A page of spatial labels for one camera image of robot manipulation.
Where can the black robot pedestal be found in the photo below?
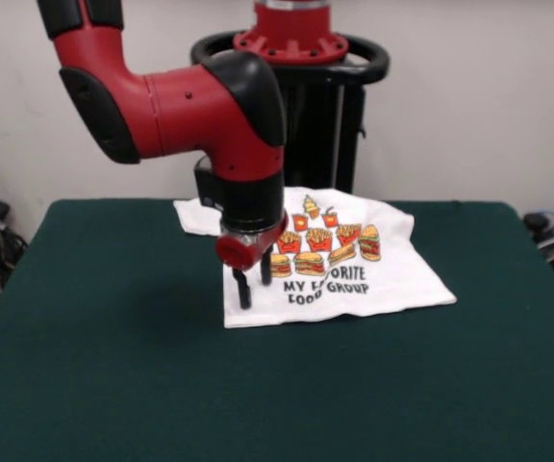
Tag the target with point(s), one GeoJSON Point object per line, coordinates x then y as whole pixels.
{"type": "Point", "coordinates": [344, 144]}

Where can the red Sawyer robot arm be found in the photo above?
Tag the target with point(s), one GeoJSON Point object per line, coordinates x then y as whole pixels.
{"type": "Point", "coordinates": [185, 106]}

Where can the dark green table cloth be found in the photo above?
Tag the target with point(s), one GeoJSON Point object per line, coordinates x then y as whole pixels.
{"type": "Point", "coordinates": [113, 385]}

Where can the white printed t-shirt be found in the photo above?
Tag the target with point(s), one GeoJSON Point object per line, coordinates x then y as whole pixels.
{"type": "Point", "coordinates": [402, 279]}

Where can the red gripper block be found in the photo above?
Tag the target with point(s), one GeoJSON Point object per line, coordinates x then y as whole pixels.
{"type": "Point", "coordinates": [243, 250]}

